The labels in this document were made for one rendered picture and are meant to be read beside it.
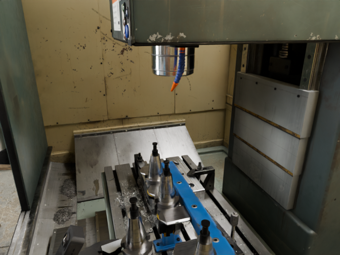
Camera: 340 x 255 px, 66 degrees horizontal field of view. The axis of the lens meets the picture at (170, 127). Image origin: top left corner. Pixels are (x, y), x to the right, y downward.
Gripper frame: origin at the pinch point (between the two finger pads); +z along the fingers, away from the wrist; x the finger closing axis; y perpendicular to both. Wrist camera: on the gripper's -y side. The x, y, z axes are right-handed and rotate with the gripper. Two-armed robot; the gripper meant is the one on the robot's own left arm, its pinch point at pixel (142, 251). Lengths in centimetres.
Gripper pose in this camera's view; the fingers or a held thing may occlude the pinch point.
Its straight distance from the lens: 59.3
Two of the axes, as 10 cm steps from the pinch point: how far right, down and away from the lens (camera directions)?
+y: 0.2, 9.3, 3.8
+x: 3.0, 3.5, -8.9
